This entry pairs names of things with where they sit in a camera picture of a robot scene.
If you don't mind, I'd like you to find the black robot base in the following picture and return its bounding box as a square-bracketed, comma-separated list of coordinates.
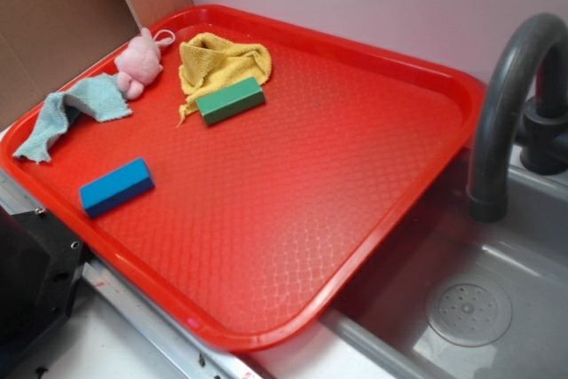
[1, 210, 84, 356]

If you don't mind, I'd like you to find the pink plush bunny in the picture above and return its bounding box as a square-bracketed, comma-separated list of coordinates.
[114, 28, 176, 100]

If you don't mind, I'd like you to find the light blue cloth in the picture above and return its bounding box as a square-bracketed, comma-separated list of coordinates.
[12, 74, 132, 163]

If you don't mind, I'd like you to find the green wooden block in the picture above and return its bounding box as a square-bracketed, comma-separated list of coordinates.
[196, 77, 265, 126]

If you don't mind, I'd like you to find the blue wooden block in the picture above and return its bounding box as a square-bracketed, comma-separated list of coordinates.
[79, 158, 154, 218]

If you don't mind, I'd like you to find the grey curved faucet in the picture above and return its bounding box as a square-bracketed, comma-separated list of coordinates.
[467, 13, 567, 223]

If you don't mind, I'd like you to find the brown cardboard panel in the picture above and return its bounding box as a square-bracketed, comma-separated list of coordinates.
[1, 0, 193, 128]

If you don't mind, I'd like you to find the grey plastic sink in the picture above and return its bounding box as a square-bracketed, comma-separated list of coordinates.
[322, 153, 567, 378]

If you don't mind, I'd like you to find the yellow knitted cloth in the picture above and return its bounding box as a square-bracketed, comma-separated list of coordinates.
[178, 32, 272, 122]

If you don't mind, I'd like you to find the round sink drain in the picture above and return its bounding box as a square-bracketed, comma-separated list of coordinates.
[424, 275, 513, 348]

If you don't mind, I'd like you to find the red plastic tray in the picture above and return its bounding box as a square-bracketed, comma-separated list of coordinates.
[1, 5, 485, 351]

